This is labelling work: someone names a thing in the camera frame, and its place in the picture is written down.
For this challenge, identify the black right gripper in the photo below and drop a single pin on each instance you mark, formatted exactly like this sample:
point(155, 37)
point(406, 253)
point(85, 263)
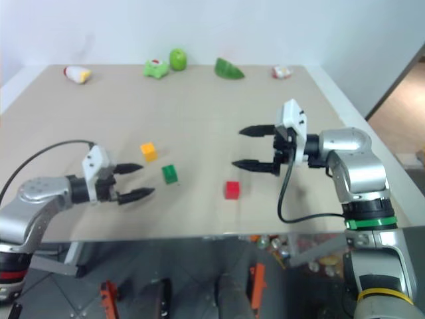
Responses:
point(284, 149)

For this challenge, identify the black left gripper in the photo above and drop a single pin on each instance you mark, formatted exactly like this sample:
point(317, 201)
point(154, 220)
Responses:
point(107, 189)

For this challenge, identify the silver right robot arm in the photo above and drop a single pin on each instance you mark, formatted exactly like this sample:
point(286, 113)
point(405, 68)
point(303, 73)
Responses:
point(362, 166)

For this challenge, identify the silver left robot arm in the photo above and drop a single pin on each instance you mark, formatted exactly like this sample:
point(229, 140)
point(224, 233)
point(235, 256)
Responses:
point(40, 196)

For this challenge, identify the yellow cube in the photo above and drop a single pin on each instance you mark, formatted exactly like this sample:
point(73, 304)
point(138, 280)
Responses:
point(148, 152)

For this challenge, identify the green cube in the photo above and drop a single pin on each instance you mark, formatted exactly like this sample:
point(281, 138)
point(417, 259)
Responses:
point(170, 174)

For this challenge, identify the red cube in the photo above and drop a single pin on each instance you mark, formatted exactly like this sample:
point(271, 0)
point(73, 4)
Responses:
point(232, 190)

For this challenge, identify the red and white packet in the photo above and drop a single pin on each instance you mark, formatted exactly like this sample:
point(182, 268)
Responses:
point(281, 72)

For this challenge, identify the green toy vegetable wedge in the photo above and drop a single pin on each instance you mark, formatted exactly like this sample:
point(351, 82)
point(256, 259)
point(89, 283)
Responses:
point(226, 69)

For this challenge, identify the green star-shaped toy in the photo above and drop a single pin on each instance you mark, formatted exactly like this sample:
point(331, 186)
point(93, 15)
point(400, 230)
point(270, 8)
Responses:
point(155, 68)

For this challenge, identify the green toy apple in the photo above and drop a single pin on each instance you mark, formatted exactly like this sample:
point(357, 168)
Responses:
point(178, 60)

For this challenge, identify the orange clamp tool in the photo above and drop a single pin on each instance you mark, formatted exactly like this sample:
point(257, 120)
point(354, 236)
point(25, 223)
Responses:
point(257, 285)
point(108, 299)

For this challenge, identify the white toy bottle yellow cap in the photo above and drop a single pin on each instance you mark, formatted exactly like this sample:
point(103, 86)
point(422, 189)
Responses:
point(76, 73)

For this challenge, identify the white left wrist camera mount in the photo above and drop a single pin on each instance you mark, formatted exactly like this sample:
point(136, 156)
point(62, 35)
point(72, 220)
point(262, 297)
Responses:
point(96, 159)

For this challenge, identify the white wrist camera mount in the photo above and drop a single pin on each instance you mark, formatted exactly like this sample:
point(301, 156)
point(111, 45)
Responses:
point(293, 114)
point(96, 159)

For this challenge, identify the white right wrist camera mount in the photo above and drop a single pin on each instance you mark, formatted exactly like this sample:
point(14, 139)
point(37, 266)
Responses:
point(293, 114)

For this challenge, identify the grey table support bracket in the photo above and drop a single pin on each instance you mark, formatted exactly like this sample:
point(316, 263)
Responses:
point(315, 251)
point(71, 257)

